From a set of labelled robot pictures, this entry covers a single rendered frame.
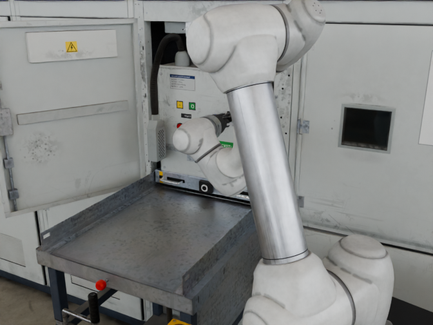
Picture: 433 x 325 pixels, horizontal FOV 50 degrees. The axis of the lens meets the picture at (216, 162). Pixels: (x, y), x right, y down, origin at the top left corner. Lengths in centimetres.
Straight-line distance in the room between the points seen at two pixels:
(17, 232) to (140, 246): 142
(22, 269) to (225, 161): 191
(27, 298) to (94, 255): 146
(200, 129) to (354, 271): 68
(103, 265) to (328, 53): 103
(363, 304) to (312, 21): 62
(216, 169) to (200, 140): 11
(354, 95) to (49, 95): 116
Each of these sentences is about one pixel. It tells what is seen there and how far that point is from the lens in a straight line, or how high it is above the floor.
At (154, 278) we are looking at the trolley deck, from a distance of 148.
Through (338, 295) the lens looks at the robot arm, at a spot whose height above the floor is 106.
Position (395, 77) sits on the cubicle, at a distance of 165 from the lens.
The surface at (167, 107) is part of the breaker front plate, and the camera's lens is 201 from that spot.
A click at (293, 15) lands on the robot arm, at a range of 106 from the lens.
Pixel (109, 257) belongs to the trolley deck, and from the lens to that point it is 161.
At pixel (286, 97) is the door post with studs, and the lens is 177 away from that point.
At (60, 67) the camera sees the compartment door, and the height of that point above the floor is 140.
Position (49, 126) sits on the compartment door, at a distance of 198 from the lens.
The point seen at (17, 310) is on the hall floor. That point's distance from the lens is 297.
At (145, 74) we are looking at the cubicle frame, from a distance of 205.
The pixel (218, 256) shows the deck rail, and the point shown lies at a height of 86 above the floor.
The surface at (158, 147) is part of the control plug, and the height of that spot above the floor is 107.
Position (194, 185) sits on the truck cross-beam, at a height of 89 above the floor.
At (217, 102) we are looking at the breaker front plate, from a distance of 189.
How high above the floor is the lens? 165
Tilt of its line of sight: 19 degrees down
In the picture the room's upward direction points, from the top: straight up
